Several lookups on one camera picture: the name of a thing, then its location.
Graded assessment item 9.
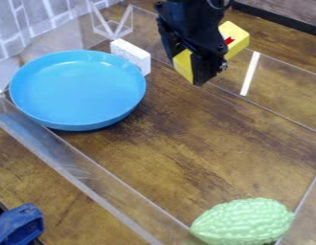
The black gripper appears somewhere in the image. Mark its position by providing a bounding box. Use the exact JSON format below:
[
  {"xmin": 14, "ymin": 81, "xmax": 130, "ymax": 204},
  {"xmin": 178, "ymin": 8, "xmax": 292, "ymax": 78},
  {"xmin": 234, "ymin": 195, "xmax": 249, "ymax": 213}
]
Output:
[{"xmin": 154, "ymin": 0, "xmax": 232, "ymax": 86}]

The green bumpy toy gourd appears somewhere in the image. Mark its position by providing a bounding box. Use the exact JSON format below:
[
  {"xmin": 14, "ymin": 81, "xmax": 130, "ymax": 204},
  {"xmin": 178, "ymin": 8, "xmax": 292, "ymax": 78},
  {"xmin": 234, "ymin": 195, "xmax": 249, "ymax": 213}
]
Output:
[{"xmin": 190, "ymin": 198, "xmax": 296, "ymax": 245}]

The blue clamp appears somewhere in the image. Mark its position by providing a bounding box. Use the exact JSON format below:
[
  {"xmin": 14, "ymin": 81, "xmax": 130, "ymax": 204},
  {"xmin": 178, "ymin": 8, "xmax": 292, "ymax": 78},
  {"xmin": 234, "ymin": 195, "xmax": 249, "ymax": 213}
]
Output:
[{"xmin": 0, "ymin": 204, "xmax": 44, "ymax": 245}]

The yellow butter brick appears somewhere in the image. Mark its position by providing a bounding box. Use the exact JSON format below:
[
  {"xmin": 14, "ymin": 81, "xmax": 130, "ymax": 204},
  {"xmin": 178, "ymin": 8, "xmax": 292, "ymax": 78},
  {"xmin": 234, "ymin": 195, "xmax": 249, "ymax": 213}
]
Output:
[{"xmin": 173, "ymin": 21, "xmax": 249, "ymax": 85}]

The clear acrylic triangle bracket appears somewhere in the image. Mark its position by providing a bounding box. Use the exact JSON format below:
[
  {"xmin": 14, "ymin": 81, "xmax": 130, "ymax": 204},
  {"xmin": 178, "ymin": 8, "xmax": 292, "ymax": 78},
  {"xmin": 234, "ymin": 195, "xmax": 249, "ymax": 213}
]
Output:
[{"xmin": 90, "ymin": 0, "xmax": 134, "ymax": 40}]

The blue round tray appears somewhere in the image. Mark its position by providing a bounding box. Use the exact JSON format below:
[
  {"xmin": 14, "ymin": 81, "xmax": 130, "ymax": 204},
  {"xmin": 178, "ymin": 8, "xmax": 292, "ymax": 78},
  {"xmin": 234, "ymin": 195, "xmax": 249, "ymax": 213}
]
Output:
[{"xmin": 10, "ymin": 50, "xmax": 147, "ymax": 131}]

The white foam block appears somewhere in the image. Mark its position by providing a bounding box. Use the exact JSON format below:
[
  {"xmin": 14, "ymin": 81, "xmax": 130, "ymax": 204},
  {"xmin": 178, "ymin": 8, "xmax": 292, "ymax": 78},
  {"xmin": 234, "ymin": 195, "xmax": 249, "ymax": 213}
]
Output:
[{"xmin": 110, "ymin": 38, "xmax": 151, "ymax": 76}]

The clear acrylic enclosure wall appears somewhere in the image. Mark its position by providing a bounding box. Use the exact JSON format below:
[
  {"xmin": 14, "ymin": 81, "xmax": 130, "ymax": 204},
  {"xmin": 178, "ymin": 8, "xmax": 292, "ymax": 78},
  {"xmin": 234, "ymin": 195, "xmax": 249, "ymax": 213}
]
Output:
[{"xmin": 0, "ymin": 6, "xmax": 316, "ymax": 245}]

